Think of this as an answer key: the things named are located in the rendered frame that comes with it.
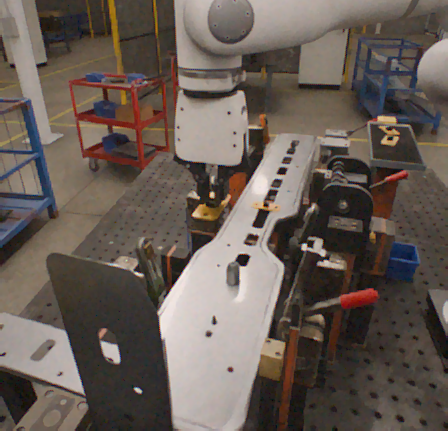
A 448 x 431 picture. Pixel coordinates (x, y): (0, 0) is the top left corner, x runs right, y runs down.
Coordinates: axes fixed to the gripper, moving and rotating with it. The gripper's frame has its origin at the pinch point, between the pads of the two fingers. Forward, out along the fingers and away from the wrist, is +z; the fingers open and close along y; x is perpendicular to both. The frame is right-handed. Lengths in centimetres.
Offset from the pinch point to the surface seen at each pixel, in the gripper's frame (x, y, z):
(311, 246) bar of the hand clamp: -0.5, -16.0, 7.5
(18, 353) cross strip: 17.8, 30.0, 27.8
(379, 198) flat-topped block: -65, -33, 29
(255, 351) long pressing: 4.9, -9.2, 27.5
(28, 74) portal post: -298, 328, 46
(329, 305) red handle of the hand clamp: 1.2, -20.1, 17.0
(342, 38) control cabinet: -712, -1, 33
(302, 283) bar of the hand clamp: 2.3, -15.5, 12.7
